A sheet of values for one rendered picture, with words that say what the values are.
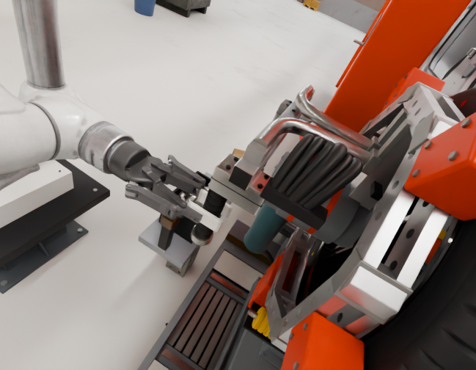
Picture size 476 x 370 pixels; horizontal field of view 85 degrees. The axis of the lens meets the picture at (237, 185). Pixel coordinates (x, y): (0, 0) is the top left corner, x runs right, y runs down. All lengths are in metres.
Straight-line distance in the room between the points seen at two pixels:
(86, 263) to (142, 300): 0.30
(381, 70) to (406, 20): 0.12
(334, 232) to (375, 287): 0.22
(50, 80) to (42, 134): 0.54
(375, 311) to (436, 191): 0.15
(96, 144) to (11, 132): 0.12
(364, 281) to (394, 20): 0.72
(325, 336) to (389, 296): 0.09
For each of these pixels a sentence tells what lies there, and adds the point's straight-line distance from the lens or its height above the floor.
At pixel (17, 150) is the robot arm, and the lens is 0.50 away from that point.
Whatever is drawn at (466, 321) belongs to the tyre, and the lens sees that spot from 0.35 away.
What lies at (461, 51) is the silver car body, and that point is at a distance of 3.00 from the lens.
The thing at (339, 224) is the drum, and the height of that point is 0.88.
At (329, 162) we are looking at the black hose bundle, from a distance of 0.35.
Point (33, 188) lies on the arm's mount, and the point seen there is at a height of 0.39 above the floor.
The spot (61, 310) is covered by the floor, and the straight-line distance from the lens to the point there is 1.29.
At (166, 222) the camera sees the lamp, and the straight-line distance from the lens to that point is 0.75.
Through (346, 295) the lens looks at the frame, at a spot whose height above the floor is 0.94.
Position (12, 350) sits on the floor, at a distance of 1.28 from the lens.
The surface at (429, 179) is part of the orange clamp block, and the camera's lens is 0.33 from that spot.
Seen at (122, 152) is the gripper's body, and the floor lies 0.86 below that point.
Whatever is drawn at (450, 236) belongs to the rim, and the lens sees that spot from 0.41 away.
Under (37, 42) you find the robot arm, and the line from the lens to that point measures 1.00.
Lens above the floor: 1.19
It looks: 40 degrees down
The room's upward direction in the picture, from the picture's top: 25 degrees clockwise
